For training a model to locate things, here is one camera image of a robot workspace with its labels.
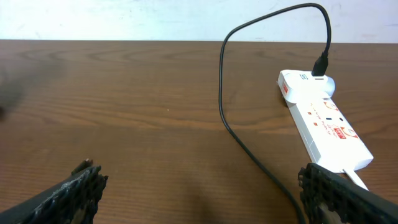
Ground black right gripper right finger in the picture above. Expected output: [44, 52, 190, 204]
[298, 163, 397, 224]

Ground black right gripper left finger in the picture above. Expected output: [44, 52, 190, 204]
[1, 159, 108, 224]

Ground black USB charging cable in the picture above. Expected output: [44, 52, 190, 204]
[218, 2, 332, 224]

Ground white USB charger plug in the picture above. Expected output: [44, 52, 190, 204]
[277, 70, 336, 104]

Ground white power strip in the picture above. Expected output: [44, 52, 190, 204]
[285, 98, 374, 173]

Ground white power strip cord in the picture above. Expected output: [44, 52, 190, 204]
[342, 168, 369, 191]

